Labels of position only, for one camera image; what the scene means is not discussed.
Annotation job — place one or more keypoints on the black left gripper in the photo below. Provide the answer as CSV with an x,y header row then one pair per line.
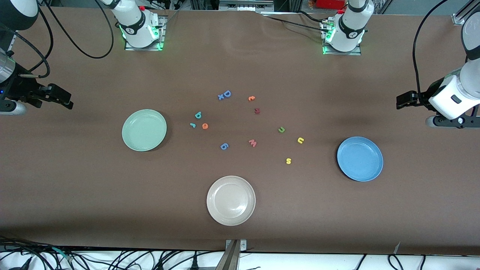
x,y
423,98

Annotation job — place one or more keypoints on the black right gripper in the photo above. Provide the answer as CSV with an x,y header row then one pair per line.
x,y
20,91

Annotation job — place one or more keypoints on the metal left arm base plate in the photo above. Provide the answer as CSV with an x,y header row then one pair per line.
x,y
356,53

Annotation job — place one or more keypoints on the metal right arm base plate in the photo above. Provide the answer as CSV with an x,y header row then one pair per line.
x,y
161,43

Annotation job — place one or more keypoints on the metal bracket with profile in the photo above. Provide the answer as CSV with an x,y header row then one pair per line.
x,y
232,251

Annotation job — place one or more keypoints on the white tape scrap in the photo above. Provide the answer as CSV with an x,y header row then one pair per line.
x,y
396,248

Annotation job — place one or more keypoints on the red box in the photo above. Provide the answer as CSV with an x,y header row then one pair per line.
x,y
330,3

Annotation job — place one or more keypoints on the beige plate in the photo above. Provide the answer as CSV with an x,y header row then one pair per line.
x,y
231,200

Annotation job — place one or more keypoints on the pink foam letter w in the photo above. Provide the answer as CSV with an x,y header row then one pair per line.
x,y
252,143

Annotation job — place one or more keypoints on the light green plate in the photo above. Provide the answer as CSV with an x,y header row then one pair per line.
x,y
144,130

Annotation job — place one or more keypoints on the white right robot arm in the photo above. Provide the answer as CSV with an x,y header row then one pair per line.
x,y
135,26

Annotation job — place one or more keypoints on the black plug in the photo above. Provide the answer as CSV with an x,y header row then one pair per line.
x,y
194,263

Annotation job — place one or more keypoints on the aluminium corner profile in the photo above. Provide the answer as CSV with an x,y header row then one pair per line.
x,y
463,15

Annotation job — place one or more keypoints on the blue foam letter g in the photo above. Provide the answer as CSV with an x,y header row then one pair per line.
x,y
224,146

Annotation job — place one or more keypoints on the blue plate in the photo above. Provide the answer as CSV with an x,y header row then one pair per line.
x,y
360,159

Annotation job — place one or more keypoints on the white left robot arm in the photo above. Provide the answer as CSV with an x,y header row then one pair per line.
x,y
350,26

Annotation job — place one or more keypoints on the grey metal frame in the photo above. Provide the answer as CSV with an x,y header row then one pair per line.
x,y
245,4

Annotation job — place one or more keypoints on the blue foam letter D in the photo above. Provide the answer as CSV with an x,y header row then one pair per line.
x,y
229,94

